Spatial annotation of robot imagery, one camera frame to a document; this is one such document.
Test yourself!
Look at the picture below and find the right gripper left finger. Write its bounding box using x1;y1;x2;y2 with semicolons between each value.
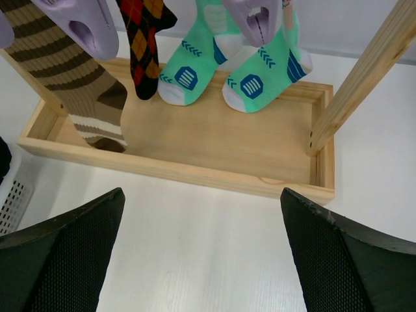
1;187;125;311

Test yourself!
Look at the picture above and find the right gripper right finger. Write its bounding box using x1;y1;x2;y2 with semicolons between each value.
280;188;415;311

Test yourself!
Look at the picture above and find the black sport sock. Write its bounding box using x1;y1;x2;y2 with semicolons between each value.
0;137;12;184

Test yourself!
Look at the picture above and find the brown striped sock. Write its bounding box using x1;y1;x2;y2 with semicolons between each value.
1;1;127;153

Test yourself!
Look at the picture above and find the mint green sock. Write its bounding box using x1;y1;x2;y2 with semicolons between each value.
157;1;243;106
222;1;313;113

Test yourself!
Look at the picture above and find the purple round clip hanger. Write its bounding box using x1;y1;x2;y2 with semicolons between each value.
0;0;283;61

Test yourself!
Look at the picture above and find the black red argyle sock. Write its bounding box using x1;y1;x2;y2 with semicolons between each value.
116;0;177;100

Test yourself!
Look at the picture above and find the wooden hanger rack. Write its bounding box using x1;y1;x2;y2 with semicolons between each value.
12;1;415;205

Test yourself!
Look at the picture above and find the white plastic basket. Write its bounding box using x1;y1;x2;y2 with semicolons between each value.
1;164;34;236

